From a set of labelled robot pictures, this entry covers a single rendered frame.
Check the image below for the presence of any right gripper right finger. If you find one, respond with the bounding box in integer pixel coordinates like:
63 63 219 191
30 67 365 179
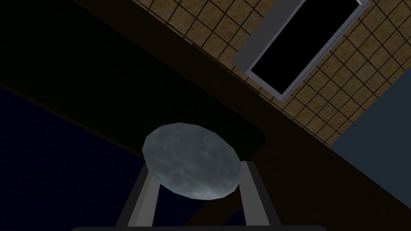
238 161 283 227

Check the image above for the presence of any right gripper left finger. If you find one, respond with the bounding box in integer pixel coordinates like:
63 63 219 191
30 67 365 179
115 162 161 228

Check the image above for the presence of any dark blue door leaf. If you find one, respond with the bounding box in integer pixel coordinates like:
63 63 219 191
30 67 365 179
0 84 248 231

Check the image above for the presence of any grey framed dark window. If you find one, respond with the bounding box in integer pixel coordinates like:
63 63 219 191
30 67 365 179
230 0 370 103

